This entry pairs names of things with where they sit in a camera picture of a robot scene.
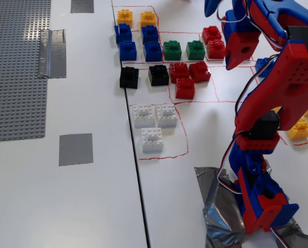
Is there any blue red gripper body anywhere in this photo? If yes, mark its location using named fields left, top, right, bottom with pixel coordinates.
left=222, top=9, right=262, bottom=36

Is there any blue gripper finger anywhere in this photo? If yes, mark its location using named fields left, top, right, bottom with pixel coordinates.
left=204, top=0, right=223, bottom=18

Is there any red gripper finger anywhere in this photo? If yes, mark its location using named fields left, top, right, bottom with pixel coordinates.
left=224, top=31, right=261, bottom=71

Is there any white lego block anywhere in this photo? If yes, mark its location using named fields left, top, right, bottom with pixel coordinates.
left=132, top=104, right=156, bottom=129
left=141, top=127, right=164, bottom=153
left=155, top=103, right=178, bottom=129

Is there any red lego block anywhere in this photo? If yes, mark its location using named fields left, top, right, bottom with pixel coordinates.
left=202, top=25, right=223, bottom=45
left=168, top=62, right=190, bottom=84
left=189, top=60, right=211, bottom=83
left=206, top=39, right=226, bottom=59
left=175, top=77, right=195, bottom=100

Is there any blue lego block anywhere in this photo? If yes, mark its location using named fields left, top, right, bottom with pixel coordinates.
left=118, top=40, right=137, bottom=61
left=114, top=23, right=133, bottom=44
left=143, top=41, right=163, bottom=62
left=141, top=25, right=159, bottom=44
left=254, top=57, right=278, bottom=78

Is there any green lego block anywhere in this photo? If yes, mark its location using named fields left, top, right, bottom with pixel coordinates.
left=186, top=40, right=206, bottom=60
left=162, top=40, right=182, bottom=61

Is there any black lego block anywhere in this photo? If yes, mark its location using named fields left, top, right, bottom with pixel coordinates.
left=119, top=66, right=140, bottom=89
left=148, top=64, right=170, bottom=87

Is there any square grey tape marker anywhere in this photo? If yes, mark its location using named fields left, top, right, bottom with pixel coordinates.
left=58, top=133, right=94, bottom=166

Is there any small grey tape patch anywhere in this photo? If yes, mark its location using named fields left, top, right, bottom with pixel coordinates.
left=70, top=0, right=95, bottom=13

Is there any grey lego baseplate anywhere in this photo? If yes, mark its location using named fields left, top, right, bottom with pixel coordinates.
left=0, top=0, right=51, bottom=143

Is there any gripper servo cable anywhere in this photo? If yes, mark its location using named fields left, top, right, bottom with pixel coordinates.
left=215, top=0, right=286, bottom=51

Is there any arm servo cable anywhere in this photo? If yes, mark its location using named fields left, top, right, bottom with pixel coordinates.
left=219, top=73, right=259, bottom=195

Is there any crumpled silver duct tape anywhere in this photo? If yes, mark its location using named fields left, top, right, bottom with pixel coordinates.
left=194, top=160, right=308, bottom=248

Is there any long grey duct tape strip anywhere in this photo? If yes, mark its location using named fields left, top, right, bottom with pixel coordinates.
left=37, top=28, right=67, bottom=79

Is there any base servo cable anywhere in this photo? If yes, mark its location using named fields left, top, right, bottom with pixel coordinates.
left=269, top=226, right=293, bottom=248

